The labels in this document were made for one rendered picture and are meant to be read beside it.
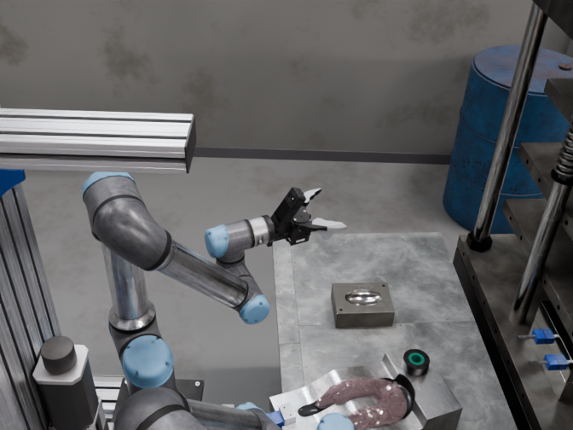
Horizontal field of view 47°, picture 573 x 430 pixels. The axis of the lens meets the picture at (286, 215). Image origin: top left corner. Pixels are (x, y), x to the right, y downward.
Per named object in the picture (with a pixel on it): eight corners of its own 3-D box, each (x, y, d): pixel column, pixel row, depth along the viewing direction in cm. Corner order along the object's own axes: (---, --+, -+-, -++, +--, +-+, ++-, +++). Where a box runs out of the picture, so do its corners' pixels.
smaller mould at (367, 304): (335, 328, 227) (337, 313, 223) (330, 297, 239) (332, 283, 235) (392, 326, 228) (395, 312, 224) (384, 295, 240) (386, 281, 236)
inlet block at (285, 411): (252, 440, 188) (252, 429, 185) (247, 427, 191) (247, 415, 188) (295, 427, 192) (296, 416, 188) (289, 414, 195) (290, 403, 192)
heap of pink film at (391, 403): (335, 448, 183) (337, 431, 178) (311, 398, 196) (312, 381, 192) (416, 421, 191) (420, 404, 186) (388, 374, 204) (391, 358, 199)
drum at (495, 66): (535, 184, 443) (579, 45, 383) (555, 246, 391) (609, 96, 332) (437, 175, 449) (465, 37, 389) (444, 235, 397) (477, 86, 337)
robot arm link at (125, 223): (131, 218, 126) (284, 304, 159) (118, 188, 134) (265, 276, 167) (93, 261, 127) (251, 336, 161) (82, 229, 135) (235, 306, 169)
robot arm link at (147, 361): (135, 415, 157) (128, 379, 149) (121, 374, 167) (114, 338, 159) (182, 398, 162) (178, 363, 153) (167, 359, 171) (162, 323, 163)
